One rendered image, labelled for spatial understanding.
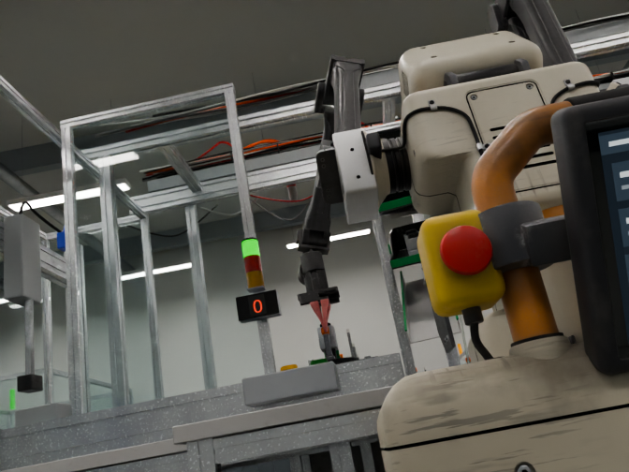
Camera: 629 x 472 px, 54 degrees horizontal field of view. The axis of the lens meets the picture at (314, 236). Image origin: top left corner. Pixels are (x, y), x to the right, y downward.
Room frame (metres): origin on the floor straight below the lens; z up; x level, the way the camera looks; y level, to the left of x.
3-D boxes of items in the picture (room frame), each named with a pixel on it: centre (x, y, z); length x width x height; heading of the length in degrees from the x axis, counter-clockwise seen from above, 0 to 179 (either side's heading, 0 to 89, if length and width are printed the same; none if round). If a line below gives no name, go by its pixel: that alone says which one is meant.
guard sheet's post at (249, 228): (1.78, 0.20, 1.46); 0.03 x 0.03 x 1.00; 87
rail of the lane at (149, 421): (1.48, 0.30, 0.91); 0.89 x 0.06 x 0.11; 87
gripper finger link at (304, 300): (1.50, 0.03, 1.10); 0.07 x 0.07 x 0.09; 87
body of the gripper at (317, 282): (1.50, 0.02, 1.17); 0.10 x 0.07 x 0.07; 87
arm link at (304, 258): (1.51, 0.02, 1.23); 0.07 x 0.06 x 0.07; 11
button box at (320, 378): (1.41, 0.11, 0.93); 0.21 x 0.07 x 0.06; 87
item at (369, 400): (1.42, -0.16, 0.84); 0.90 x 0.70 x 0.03; 89
